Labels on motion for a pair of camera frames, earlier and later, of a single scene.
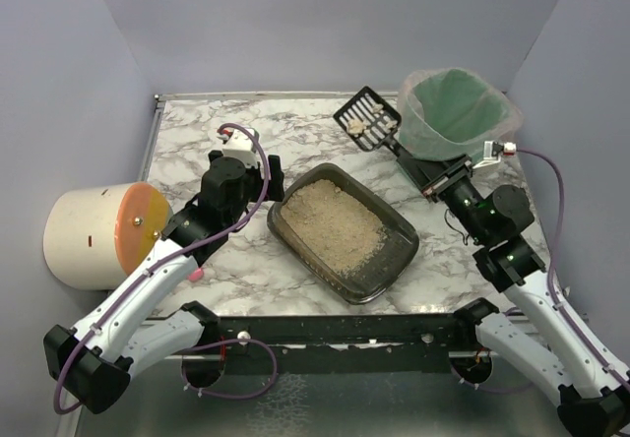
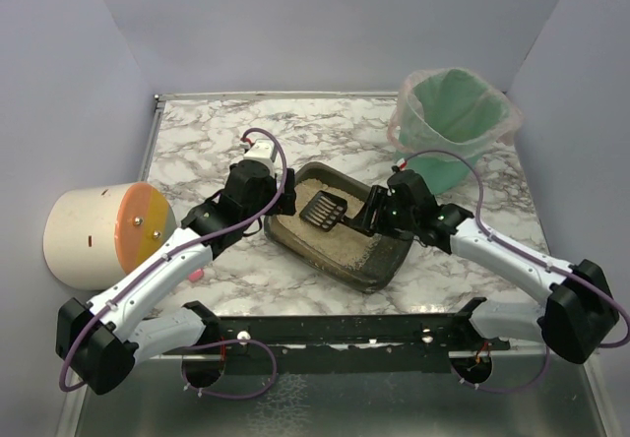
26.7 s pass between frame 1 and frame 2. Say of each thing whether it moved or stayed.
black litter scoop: moved
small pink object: stayed
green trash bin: stayed
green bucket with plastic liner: stayed
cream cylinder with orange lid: stayed
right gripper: moved
